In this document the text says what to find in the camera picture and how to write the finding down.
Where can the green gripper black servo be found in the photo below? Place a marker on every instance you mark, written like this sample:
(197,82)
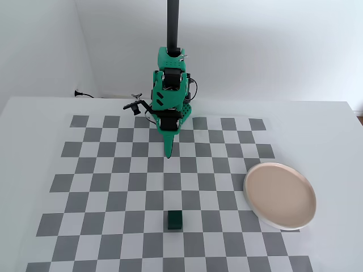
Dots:
(169,124)

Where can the dark green cube dice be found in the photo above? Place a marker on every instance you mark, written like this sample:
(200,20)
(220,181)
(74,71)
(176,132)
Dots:
(173,219)

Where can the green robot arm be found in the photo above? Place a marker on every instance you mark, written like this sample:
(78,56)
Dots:
(167,97)

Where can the beige round plate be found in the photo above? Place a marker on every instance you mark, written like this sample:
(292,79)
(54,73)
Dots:
(279,192)

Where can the grey white checkerboard mat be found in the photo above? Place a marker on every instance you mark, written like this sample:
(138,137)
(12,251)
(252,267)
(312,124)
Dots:
(141,198)

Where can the black vertical pole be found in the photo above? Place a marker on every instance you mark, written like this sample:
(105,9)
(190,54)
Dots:
(173,25)

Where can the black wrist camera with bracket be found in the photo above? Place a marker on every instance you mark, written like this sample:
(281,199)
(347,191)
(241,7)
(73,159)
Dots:
(136,107)

